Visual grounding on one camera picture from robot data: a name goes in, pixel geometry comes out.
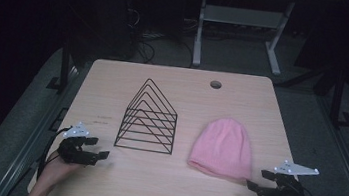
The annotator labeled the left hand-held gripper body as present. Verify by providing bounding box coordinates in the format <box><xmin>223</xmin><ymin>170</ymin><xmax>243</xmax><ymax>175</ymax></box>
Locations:
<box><xmin>55</xmin><ymin>118</ymin><xmax>105</xmax><ymax>168</ymax></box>

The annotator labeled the black wire file rack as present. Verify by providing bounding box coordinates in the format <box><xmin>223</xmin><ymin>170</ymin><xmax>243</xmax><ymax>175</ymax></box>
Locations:
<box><xmin>113</xmin><ymin>74</ymin><xmax>182</xmax><ymax>156</ymax></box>

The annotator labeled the person's left hand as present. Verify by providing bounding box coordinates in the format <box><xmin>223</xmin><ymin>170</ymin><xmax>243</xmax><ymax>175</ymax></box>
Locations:
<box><xmin>37</xmin><ymin>149</ymin><xmax>85</xmax><ymax>189</ymax></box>

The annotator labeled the white metal desk frame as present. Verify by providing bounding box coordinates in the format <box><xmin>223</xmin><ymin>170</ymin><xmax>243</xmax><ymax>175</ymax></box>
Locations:
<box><xmin>190</xmin><ymin>0</ymin><xmax>297</xmax><ymax>80</ymax></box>

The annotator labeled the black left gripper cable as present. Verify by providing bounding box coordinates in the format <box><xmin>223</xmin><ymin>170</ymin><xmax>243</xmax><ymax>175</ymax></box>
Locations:
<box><xmin>36</xmin><ymin>123</ymin><xmax>73</xmax><ymax>184</ymax></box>

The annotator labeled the black metal stand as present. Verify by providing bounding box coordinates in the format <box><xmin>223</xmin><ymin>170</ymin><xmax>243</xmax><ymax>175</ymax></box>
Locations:
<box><xmin>45</xmin><ymin>37</ymin><xmax>77</xmax><ymax>95</ymax></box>
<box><xmin>325</xmin><ymin>61</ymin><xmax>349</xmax><ymax>131</ymax></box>

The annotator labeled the pink knitted beanie hat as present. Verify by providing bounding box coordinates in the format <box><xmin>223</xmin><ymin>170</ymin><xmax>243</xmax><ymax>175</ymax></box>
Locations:
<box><xmin>185</xmin><ymin>113</ymin><xmax>260</xmax><ymax>185</ymax></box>

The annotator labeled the bundle of floor cables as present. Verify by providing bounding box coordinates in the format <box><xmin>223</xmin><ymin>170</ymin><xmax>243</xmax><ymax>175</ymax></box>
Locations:
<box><xmin>123</xmin><ymin>5</ymin><xmax>201</xmax><ymax>70</ymax></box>

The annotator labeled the round table cable hole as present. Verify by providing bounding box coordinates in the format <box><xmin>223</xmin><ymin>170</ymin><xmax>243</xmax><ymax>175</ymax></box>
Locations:
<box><xmin>209</xmin><ymin>79</ymin><xmax>223</xmax><ymax>91</ymax></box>

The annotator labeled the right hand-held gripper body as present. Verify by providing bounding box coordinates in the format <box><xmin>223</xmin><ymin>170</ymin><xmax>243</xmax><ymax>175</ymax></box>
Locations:
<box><xmin>263</xmin><ymin>157</ymin><xmax>322</xmax><ymax>196</ymax></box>

